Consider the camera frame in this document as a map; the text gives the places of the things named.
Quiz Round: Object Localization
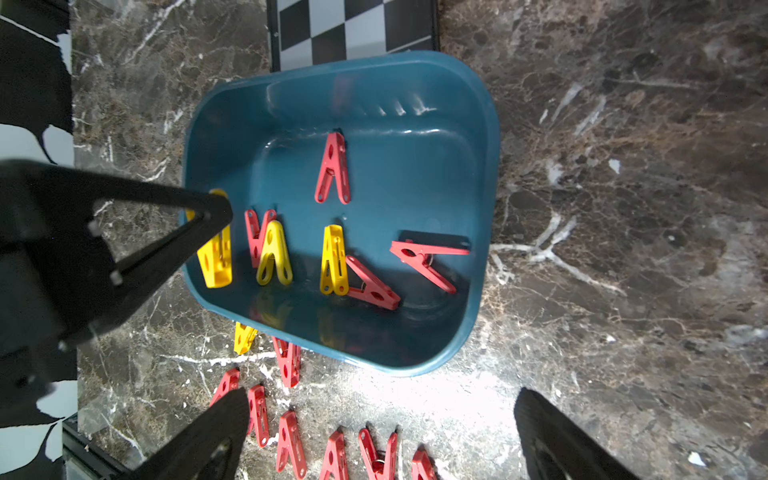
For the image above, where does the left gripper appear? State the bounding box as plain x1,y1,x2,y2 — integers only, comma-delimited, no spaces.
1,159,233,411

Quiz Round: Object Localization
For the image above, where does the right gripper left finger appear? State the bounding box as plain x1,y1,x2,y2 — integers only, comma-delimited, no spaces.
121,388,249,479

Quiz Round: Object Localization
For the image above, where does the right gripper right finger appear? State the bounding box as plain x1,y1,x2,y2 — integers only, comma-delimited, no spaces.
514,388,638,480

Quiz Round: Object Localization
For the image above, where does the yellow clothespin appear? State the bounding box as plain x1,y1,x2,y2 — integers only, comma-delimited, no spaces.
233,322,258,356
257,220,293,286
197,225,233,289
320,224,349,296

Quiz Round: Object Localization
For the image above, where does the red clothespin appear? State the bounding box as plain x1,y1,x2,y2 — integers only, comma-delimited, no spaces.
319,429,349,480
247,385,270,448
314,131,351,205
346,256,401,311
390,240,470,294
210,367,240,406
244,209,277,269
276,410,308,480
272,337,301,388
411,447,438,480
358,427,398,480

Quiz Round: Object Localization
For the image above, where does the teal storage box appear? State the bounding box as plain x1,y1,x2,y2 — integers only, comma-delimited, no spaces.
183,52,500,376

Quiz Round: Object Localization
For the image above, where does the black white checkerboard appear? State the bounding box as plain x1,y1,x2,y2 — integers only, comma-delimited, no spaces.
267,0,440,72

